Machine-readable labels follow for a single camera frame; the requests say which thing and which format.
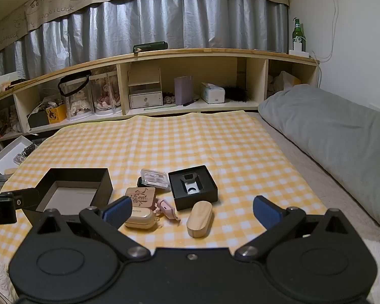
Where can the round wooden lid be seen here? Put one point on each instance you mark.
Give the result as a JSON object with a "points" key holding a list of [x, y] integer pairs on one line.
{"points": [[10, 171]]}

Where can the small black box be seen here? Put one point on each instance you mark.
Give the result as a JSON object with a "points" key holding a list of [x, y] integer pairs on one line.
{"points": [[209, 193]]}

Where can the white tissue box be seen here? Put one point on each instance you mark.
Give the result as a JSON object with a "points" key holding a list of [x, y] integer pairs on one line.
{"points": [[212, 94]]}

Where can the black storage box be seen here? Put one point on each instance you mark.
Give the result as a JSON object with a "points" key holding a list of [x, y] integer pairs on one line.
{"points": [[38, 119]]}

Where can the grey curtain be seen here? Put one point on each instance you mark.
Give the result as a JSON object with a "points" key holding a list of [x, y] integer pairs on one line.
{"points": [[177, 22]]}

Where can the purple box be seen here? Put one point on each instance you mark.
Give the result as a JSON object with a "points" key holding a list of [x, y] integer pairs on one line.
{"points": [[183, 90]]}

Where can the large black box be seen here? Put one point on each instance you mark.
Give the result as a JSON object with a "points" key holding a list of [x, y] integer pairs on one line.
{"points": [[82, 177]]}

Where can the white drawer organizer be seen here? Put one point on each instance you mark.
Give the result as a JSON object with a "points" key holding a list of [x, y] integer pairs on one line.
{"points": [[145, 96]]}

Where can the clear doll display case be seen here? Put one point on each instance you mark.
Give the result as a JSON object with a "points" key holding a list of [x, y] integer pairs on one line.
{"points": [[79, 104], [106, 93]]}

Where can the black round jar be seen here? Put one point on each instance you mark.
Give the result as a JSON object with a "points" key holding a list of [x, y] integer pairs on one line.
{"points": [[139, 182]]}

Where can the green glass bottle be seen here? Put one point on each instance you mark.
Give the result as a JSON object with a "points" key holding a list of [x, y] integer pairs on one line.
{"points": [[298, 34]]}

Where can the white card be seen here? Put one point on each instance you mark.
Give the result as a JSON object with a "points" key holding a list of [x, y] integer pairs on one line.
{"points": [[1, 84]]}

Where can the black feather trim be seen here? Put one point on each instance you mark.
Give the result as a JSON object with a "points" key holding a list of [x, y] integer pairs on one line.
{"points": [[239, 93]]}

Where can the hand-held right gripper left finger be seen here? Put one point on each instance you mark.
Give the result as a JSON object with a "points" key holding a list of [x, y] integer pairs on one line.
{"points": [[118, 212]]}

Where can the yellow checked blanket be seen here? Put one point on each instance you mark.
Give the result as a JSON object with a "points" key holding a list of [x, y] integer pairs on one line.
{"points": [[193, 139]]}

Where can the black headband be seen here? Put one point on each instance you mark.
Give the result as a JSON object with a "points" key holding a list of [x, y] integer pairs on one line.
{"points": [[72, 80]]}

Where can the dark green bottle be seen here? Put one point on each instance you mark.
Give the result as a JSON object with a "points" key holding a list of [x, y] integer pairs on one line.
{"points": [[152, 47]]}

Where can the white plastic bags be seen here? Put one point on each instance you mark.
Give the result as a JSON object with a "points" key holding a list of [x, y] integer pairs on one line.
{"points": [[283, 82]]}

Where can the yellow printed box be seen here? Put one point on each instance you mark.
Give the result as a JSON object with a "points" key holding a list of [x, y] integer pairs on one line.
{"points": [[56, 114]]}

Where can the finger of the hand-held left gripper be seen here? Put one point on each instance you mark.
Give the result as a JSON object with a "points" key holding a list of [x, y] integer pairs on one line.
{"points": [[27, 199]]}

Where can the wooden shelf unit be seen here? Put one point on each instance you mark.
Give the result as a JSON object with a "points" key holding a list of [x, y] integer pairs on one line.
{"points": [[209, 53]]}

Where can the small white box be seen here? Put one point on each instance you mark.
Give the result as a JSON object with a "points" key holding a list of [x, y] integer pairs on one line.
{"points": [[298, 53]]}

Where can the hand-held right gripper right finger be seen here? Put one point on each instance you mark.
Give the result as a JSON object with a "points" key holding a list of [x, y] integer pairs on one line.
{"points": [[266, 212]]}

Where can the silver metal piece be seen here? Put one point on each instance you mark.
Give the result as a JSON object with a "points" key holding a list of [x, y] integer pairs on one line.
{"points": [[191, 185]]}

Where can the black hair claw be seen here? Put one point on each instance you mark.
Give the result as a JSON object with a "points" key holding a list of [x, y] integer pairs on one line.
{"points": [[27, 150]]}

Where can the clear plastic nail case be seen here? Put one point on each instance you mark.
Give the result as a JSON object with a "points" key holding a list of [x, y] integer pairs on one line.
{"points": [[155, 179]]}

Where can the white tray box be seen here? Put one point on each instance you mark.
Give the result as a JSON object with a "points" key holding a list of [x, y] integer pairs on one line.
{"points": [[6, 155]]}

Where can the oval wooden box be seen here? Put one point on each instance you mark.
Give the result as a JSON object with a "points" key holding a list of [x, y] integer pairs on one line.
{"points": [[199, 218]]}

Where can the square wooden coaster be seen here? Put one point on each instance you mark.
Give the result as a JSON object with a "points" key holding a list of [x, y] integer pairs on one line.
{"points": [[142, 196]]}

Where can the grey pillow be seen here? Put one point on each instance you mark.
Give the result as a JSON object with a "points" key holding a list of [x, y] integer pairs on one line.
{"points": [[335, 133]]}

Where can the beige earbud case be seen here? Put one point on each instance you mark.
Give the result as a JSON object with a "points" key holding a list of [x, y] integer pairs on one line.
{"points": [[141, 218]]}

